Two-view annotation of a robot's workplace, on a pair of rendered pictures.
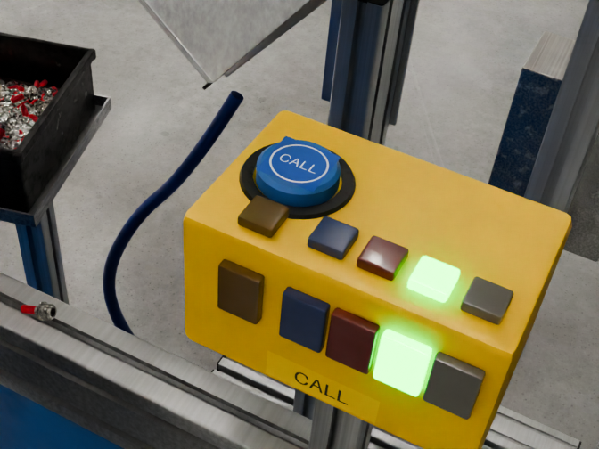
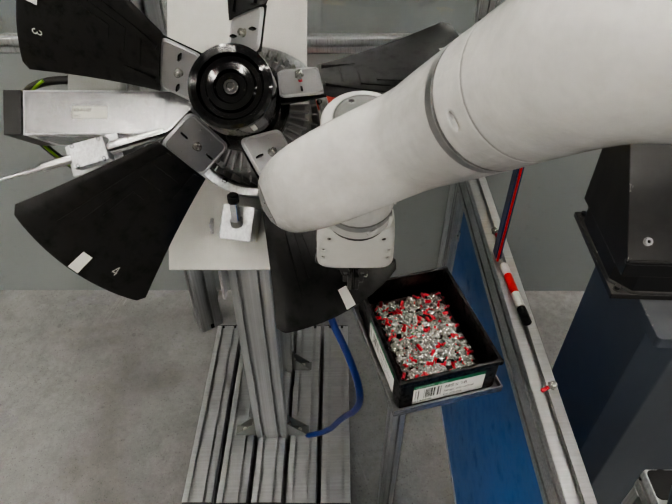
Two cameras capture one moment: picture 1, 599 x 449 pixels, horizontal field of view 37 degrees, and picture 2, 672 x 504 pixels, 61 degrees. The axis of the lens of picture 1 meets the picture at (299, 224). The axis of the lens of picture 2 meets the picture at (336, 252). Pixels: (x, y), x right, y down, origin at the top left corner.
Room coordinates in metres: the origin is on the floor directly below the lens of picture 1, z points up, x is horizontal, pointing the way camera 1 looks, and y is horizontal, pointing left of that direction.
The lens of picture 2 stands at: (1.01, 0.83, 1.57)
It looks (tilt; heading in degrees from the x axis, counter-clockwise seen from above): 42 degrees down; 247
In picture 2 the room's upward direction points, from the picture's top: straight up
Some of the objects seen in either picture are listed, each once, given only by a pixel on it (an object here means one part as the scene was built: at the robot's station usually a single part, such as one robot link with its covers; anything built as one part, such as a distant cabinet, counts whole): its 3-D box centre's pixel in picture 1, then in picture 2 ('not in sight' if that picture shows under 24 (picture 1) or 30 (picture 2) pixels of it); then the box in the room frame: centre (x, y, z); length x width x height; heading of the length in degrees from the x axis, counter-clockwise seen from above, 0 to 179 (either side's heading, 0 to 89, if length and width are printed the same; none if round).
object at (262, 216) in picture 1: (263, 216); not in sight; (0.29, 0.02, 1.08); 0.02 x 0.02 x 0.01; 67
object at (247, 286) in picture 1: (240, 292); not in sight; (0.28, 0.02, 1.04); 0.02 x 0.01 x 0.03; 67
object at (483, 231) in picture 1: (369, 287); not in sight; (0.31, -0.04, 1.02); 0.16 x 0.10 x 0.11; 67
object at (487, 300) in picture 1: (487, 300); not in sight; (0.26, -0.08, 1.08); 0.02 x 0.02 x 0.01; 67
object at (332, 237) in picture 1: (332, 237); not in sight; (0.28, -0.02, 1.08); 0.02 x 0.02 x 0.01; 67
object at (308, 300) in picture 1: (304, 320); not in sight; (0.26, -0.01, 1.04); 0.02 x 0.01 x 0.03; 67
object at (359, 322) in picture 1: (351, 341); not in sight; (0.25, -0.03, 1.04); 0.02 x 0.01 x 0.03; 67
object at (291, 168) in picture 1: (298, 174); not in sight; (0.33, 0.00, 1.08); 0.04 x 0.04 x 0.02
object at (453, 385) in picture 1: (453, 386); not in sight; (0.24, -0.07, 1.04); 0.02 x 0.01 x 0.03; 67
